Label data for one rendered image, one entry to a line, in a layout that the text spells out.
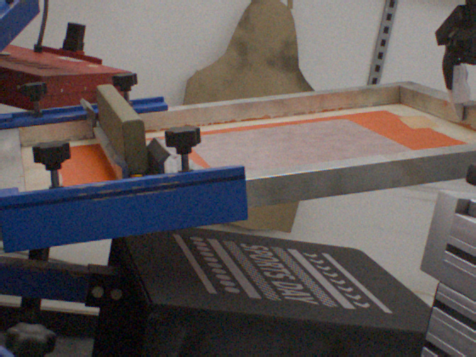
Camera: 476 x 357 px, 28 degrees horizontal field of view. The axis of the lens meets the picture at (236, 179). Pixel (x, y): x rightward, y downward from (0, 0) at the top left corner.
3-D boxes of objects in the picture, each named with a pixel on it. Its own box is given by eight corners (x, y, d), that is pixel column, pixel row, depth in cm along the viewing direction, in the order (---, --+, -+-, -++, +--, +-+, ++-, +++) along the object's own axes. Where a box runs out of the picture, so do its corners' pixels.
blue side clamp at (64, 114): (166, 133, 175) (162, 95, 173) (171, 138, 170) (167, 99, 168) (2, 152, 168) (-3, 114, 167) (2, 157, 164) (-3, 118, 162)
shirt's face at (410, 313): (358, 251, 181) (359, 248, 180) (464, 338, 139) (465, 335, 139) (111, 218, 167) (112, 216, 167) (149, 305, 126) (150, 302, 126)
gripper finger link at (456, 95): (458, 123, 149) (467, 65, 147) (441, 117, 155) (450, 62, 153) (475, 125, 150) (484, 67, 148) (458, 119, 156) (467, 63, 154)
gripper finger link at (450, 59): (442, 89, 152) (450, 35, 150) (438, 87, 154) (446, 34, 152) (468, 91, 153) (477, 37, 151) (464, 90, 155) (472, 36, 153)
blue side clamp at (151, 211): (239, 209, 122) (235, 157, 121) (248, 220, 118) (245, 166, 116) (3, 241, 116) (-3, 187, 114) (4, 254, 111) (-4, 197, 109)
